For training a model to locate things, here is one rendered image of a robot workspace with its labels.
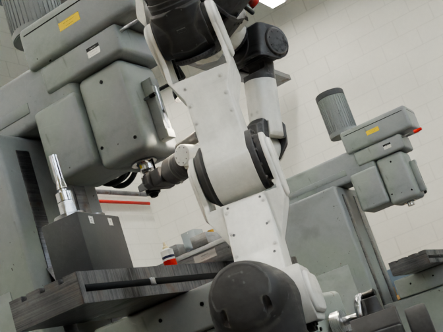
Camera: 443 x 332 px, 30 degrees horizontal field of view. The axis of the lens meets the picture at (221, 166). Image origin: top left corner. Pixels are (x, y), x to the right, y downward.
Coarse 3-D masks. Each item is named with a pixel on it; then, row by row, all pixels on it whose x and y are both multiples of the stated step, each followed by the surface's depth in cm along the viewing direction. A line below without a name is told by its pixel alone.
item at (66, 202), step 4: (60, 196) 226; (64, 196) 226; (68, 196) 226; (72, 196) 227; (60, 200) 226; (64, 200) 226; (68, 200) 226; (72, 200) 227; (60, 204) 226; (64, 204) 225; (68, 204) 225; (72, 204) 226; (60, 208) 226; (64, 208) 225; (68, 208) 225; (72, 208) 225; (76, 208) 227; (60, 212) 226; (64, 212) 225
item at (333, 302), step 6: (324, 294) 236; (330, 294) 239; (336, 294) 243; (330, 300) 237; (336, 300) 241; (330, 306) 236; (336, 306) 239; (342, 306) 243; (324, 312) 231; (330, 312) 234; (318, 324) 224; (324, 324) 227; (210, 330) 231; (318, 330) 222; (324, 330) 225; (330, 330) 228
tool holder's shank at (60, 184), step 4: (52, 156) 230; (56, 156) 231; (52, 160) 230; (56, 160) 230; (52, 164) 230; (56, 164) 230; (52, 168) 230; (56, 168) 229; (60, 168) 230; (56, 172) 229; (60, 172) 229; (56, 176) 229; (60, 176) 229; (56, 180) 229; (60, 180) 228; (64, 180) 229; (56, 184) 228; (60, 184) 228; (64, 184) 228; (60, 188) 228; (64, 188) 228
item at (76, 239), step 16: (48, 224) 222; (64, 224) 220; (80, 224) 218; (96, 224) 226; (112, 224) 234; (48, 240) 222; (64, 240) 220; (80, 240) 218; (96, 240) 222; (112, 240) 230; (64, 256) 219; (80, 256) 217; (96, 256) 219; (112, 256) 226; (128, 256) 234; (64, 272) 218
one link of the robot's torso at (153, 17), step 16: (192, 0) 188; (160, 16) 188; (176, 16) 187; (192, 16) 187; (208, 16) 189; (160, 32) 189; (176, 32) 188; (192, 32) 188; (208, 32) 189; (160, 48) 190; (176, 48) 190; (192, 48) 189
